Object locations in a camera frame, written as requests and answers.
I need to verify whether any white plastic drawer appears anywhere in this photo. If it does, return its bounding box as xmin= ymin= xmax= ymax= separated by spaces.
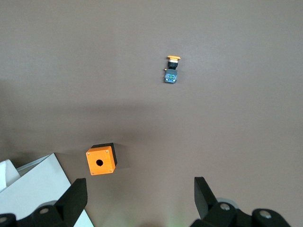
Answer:
xmin=0 ymin=159 xmax=21 ymax=192

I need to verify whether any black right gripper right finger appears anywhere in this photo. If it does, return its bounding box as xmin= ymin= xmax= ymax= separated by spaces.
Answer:
xmin=190 ymin=176 xmax=291 ymax=227

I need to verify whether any yellow mushroom pushbutton switch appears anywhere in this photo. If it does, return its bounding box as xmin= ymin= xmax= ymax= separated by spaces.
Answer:
xmin=163 ymin=55 xmax=182 ymax=85

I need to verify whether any orange button enclosure box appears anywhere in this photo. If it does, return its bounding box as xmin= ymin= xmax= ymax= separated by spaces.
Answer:
xmin=85 ymin=142 xmax=117 ymax=176

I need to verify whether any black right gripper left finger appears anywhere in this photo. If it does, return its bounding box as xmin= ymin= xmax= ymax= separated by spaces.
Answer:
xmin=0 ymin=178 xmax=87 ymax=227

